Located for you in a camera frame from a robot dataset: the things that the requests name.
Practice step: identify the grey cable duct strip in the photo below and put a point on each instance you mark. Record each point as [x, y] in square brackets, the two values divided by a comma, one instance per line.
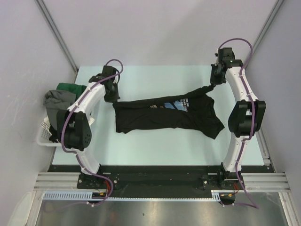
[70, 195]

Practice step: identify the white plastic laundry basket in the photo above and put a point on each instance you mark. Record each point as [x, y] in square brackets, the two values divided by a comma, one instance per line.
[43, 136]

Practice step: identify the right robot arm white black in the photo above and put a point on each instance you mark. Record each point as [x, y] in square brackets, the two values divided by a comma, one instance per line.
[246, 117]

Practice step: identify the aluminium corner post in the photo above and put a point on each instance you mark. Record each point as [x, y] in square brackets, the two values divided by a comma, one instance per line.
[56, 33]
[268, 23]

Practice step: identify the right aluminium corner post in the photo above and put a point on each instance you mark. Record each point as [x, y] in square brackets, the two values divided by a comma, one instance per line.
[268, 23]

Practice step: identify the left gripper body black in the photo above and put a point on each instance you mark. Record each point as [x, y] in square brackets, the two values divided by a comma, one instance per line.
[112, 96]

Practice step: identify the grey t shirt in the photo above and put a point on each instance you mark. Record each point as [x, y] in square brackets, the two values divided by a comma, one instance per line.
[55, 100]

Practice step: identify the right aluminium frame rail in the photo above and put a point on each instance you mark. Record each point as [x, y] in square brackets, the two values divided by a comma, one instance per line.
[261, 146]

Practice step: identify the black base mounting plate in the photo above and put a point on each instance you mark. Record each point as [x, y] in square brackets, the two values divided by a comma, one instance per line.
[151, 182]

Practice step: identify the black printed t shirt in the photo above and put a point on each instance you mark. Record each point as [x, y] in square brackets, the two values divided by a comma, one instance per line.
[193, 110]

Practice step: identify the green t shirt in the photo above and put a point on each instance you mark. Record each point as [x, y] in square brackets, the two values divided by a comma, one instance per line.
[73, 88]

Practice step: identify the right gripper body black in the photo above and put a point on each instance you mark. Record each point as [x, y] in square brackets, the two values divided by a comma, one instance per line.
[217, 77]

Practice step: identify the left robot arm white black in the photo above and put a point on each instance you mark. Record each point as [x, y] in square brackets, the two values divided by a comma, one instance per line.
[83, 107]

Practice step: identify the left aluminium corner post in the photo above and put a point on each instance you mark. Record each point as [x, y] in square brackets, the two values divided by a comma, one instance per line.
[56, 33]

